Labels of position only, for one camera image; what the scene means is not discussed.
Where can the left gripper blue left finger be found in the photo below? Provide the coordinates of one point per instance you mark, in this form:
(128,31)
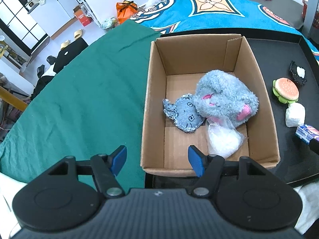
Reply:
(104,169)

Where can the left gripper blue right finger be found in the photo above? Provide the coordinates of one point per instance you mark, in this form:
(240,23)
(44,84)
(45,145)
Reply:
(210,171)

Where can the clear plastic bag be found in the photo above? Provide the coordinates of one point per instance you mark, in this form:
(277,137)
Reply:
(223,139)

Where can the blue patterned fabric pouch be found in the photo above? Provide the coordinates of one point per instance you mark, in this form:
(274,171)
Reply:
(183,113)

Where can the grey plush mouse toy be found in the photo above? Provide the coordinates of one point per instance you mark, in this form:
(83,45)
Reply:
(220,94)

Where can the white soft bundle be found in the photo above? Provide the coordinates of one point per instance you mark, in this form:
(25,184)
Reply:
(295,115)

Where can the plush hamburger toy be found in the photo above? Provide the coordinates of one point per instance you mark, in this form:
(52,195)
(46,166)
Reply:
(285,90)

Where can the black heart cushion white patch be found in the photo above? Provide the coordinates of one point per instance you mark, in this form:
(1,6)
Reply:
(298,74)

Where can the green cloth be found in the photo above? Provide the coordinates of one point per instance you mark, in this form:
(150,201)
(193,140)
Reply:
(95,104)

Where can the yellow table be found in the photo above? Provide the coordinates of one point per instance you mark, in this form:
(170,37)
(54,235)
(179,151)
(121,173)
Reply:
(12,100)

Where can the orange cardboard box on floor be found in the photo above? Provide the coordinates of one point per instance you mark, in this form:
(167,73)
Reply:
(81,16)

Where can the orange bag on floor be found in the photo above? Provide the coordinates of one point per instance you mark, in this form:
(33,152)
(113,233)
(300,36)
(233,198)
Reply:
(125,10)

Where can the blue patterned blanket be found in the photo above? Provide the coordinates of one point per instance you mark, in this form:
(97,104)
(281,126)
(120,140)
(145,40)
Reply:
(224,10)

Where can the white kitchen cabinet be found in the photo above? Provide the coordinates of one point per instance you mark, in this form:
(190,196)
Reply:
(54,16)

